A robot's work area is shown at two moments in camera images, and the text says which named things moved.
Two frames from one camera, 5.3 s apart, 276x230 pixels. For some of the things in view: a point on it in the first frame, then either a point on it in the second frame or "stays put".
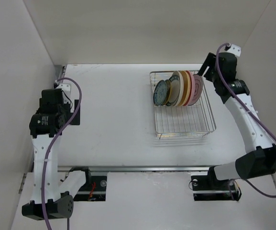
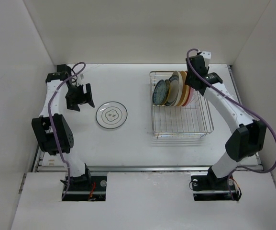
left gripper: [75, 121] to [73, 104]
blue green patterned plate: [160, 93] stays put
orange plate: [187, 87] stays put
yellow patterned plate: [169, 91] stays put
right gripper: [210, 61] to [187, 78]
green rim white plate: [175, 90] stays put
